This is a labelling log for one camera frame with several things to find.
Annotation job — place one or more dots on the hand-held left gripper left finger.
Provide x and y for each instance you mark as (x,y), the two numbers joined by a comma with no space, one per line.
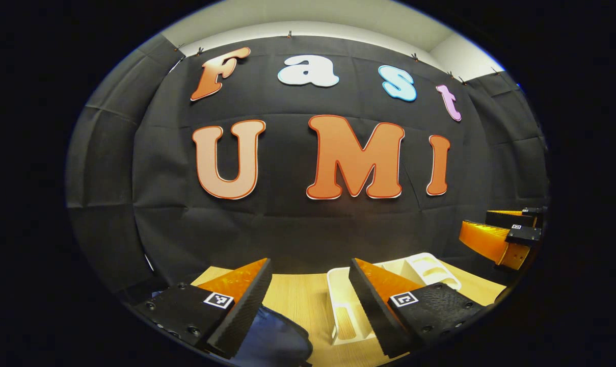
(246,316)

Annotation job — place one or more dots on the white bookshelf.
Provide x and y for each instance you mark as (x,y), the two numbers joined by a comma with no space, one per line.
(341,295)

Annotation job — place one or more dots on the blue schoolbag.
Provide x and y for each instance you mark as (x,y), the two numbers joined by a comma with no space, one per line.
(277,336)

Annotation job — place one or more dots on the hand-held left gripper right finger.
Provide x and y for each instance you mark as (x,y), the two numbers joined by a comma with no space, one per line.
(371,311)

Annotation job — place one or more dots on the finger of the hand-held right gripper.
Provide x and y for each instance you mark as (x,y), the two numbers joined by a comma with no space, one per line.
(506,218)
(486,239)

